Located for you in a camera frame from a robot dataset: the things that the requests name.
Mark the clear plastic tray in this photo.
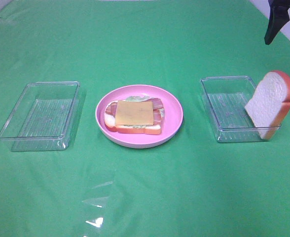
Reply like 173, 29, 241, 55
200, 76, 281, 143
0, 81, 80, 152

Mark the left clear plastic tray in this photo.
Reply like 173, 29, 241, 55
0, 81, 80, 152

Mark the bread slice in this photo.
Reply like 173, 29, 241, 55
245, 70, 290, 140
104, 112, 163, 135

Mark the yellow cheese slice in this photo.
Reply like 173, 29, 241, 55
115, 100, 154, 125

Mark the green tablecloth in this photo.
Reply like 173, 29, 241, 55
0, 0, 290, 237

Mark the right clear plastic tray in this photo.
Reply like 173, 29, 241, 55
200, 76, 281, 143

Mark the pink round plate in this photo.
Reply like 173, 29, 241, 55
95, 84, 183, 149

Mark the bacon strip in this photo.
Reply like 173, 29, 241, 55
105, 101, 117, 117
148, 98, 165, 125

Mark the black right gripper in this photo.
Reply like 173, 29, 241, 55
264, 0, 290, 45

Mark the green lettuce leaf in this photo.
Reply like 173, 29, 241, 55
124, 96, 163, 127

